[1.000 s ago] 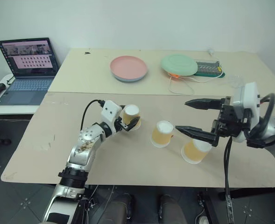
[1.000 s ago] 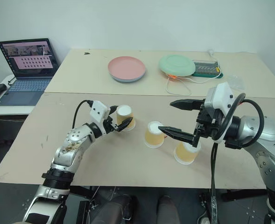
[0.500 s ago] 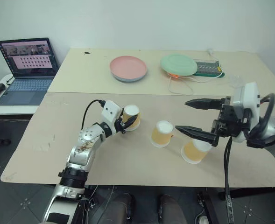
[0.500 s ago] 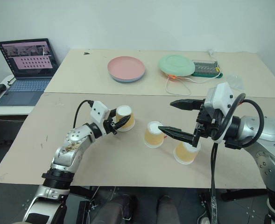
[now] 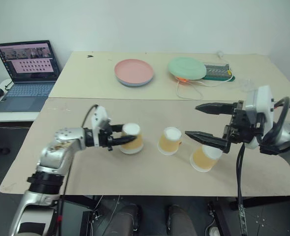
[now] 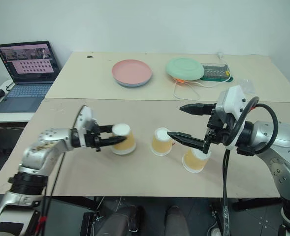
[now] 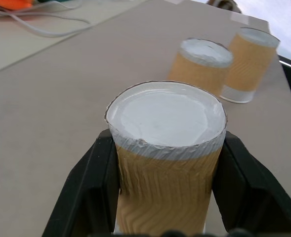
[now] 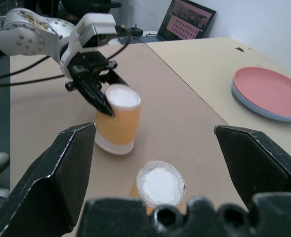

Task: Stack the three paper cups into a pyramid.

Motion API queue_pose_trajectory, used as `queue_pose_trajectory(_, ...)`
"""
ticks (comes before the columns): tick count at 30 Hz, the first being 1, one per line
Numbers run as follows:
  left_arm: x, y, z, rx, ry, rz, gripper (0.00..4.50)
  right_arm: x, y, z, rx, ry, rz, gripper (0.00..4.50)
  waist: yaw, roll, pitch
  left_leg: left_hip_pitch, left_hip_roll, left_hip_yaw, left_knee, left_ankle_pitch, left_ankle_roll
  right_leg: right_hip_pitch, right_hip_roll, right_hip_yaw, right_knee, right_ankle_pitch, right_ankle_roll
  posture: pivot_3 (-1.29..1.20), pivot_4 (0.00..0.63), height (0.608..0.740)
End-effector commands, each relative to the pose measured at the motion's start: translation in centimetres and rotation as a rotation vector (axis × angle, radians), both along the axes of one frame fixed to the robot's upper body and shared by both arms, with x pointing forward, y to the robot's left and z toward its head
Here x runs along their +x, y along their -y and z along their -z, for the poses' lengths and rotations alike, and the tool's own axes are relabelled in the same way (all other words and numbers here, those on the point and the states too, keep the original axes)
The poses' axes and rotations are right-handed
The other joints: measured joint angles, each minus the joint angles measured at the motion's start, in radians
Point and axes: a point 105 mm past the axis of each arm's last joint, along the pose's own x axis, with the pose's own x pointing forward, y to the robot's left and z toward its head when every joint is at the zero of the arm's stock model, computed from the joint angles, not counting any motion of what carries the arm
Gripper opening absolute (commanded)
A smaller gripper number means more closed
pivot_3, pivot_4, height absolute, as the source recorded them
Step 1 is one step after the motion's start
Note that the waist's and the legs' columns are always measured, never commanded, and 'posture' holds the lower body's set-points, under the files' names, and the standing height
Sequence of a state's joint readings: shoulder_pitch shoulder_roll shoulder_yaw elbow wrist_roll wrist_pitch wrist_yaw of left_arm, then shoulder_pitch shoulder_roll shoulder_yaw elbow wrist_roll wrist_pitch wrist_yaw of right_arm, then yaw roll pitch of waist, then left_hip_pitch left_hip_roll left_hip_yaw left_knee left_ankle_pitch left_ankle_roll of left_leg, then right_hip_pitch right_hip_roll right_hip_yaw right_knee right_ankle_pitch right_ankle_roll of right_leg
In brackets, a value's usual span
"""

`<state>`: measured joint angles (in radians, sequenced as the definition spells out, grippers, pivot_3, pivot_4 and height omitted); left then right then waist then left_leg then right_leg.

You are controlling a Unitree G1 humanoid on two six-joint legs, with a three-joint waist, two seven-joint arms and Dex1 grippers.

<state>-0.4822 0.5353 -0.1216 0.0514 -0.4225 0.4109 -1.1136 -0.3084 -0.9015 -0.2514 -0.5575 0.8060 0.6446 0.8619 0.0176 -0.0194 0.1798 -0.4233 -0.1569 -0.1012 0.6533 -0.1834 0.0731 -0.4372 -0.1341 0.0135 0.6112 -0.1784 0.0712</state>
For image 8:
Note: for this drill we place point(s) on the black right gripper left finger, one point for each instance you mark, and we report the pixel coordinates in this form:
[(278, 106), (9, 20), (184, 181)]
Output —
[(49, 177)]

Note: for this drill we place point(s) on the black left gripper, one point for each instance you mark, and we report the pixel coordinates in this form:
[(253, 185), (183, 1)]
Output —
[(87, 64)]

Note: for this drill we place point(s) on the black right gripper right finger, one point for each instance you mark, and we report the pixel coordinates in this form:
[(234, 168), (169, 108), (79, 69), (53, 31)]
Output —
[(259, 160)]

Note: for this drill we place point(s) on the orange ribbed paper cup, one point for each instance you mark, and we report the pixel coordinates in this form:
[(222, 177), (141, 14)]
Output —
[(120, 118), (160, 184)]

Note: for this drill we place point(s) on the light blue plate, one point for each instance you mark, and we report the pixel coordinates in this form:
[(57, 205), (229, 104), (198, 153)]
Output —
[(244, 103)]

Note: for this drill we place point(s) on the small black handheld device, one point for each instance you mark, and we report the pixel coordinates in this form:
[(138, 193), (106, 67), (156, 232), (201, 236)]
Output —
[(135, 30)]

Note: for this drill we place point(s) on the pink plate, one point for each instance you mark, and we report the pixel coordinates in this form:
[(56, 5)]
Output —
[(268, 91)]

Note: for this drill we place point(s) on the open laptop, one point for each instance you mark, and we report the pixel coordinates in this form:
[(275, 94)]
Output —
[(184, 21)]

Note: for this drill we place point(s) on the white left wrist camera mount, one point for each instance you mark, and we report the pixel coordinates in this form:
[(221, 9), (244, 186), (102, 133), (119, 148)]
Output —
[(95, 23)]

